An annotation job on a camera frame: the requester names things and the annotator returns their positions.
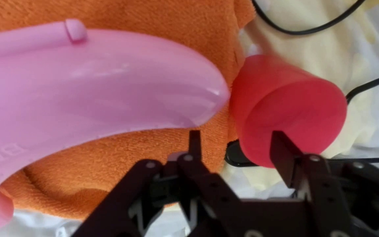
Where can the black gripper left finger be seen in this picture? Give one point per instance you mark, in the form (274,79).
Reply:
(171,201)

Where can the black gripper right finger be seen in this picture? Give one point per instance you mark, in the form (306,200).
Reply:
(348,201)

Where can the pink plastic cup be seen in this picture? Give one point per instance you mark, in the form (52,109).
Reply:
(286,100)

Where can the orange blanket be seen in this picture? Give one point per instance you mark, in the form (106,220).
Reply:
(154,13)

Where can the white yellow grey floral duvet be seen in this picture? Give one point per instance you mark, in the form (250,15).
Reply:
(374,126)

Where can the pink curved plastic toy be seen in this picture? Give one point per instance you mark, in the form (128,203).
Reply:
(89,96)

